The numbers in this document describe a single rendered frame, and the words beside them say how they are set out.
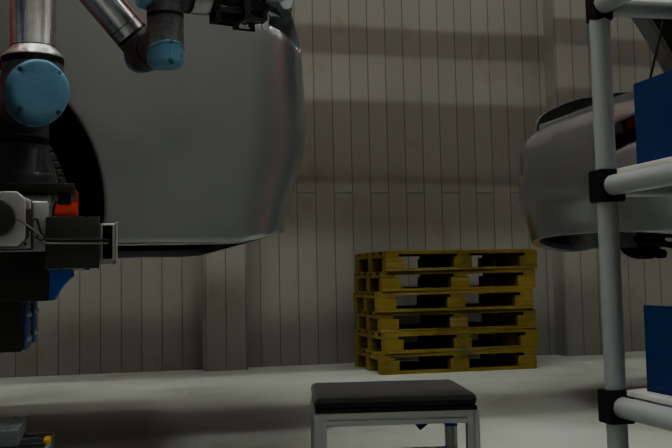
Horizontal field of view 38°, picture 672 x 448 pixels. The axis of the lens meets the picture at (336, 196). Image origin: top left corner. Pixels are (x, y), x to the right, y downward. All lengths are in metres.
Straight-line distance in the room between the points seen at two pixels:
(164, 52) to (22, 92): 0.30
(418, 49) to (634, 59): 1.83
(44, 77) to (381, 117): 5.69
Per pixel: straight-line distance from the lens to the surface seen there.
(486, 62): 7.84
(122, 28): 2.16
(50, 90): 1.92
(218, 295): 6.95
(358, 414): 2.43
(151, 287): 7.09
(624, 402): 1.34
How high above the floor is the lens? 0.63
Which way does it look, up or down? 5 degrees up
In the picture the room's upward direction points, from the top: 1 degrees counter-clockwise
